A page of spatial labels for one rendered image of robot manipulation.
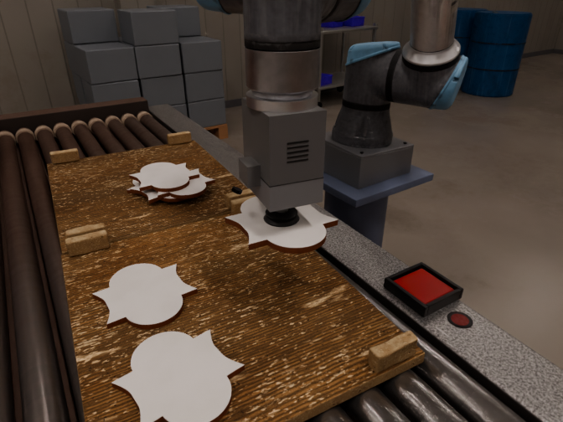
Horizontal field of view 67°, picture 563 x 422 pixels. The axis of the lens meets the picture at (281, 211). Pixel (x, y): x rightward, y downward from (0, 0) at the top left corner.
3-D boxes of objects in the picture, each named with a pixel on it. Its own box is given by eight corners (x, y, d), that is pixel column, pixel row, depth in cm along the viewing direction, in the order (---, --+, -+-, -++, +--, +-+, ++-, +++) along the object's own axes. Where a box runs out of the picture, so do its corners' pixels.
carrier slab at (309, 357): (265, 212, 81) (265, 204, 80) (424, 362, 49) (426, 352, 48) (63, 263, 66) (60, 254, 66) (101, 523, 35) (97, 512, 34)
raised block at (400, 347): (406, 345, 49) (410, 327, 48) (417, 356, 48) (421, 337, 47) (365, 364, 47) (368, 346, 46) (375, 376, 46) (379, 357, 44)
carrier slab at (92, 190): (194, 145, 113) (193, 139, 113) (264, 209, 82) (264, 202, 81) (48, 170, 99) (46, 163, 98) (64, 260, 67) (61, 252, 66)
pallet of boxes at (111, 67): (195, 119, 454) (183, 4, 402) (228, 137, 400) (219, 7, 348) (85, 138, 399) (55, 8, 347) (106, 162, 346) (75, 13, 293)
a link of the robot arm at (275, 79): (260, 54, 38) (232, 43, 45) (260, 105, 40) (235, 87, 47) (334, 49, 41) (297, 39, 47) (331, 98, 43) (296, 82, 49)
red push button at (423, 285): (420, 275, 65) (421, 267, 64) (452, 296, 60) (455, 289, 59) (390, 288, 62) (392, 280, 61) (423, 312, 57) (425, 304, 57)
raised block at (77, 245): (109, 243, 69) (105, 228, 67) (111, 248, 67) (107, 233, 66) (68, 253, 66) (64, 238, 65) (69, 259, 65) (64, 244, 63)
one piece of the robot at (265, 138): (211, 64, 45) (221, 202, 53) (238, 79, 38) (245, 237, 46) (296, 58, 49) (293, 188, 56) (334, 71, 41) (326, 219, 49)
